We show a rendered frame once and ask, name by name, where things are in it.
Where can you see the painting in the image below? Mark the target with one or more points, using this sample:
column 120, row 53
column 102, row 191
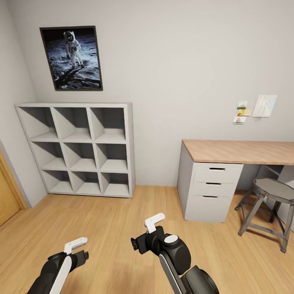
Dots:
column 73, row 57

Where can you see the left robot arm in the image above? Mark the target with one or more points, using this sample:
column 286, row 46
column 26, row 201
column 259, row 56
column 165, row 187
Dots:
column 55, row 271

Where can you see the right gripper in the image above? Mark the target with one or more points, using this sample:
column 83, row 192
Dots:
column 144, row 242

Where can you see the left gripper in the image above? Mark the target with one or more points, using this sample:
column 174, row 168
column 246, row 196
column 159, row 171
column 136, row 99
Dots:
column 78, row 259

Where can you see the taboret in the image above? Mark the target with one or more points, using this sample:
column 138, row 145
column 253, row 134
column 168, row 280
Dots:
column 275, row 190

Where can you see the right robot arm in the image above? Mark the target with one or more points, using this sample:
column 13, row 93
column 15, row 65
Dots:
column 175, row 259

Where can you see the map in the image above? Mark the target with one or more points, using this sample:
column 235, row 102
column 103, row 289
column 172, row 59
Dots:
column 264, row 105
column 247, row 112

